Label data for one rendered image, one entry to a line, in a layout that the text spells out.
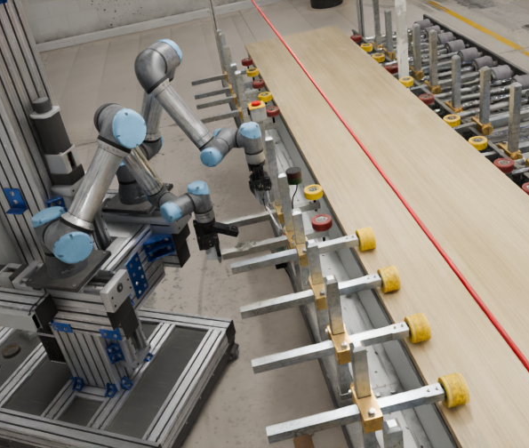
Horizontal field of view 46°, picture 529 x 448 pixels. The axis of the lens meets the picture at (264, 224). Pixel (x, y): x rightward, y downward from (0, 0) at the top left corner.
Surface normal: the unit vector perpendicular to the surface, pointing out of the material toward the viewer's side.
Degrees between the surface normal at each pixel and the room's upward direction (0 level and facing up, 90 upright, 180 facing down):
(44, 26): 90
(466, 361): 0
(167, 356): 0
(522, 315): 0
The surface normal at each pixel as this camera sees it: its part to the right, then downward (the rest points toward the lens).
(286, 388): -0.16, -0.84
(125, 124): 0.68, 0.21
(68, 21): 0.16, 0.50
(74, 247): 0.55, 0.44
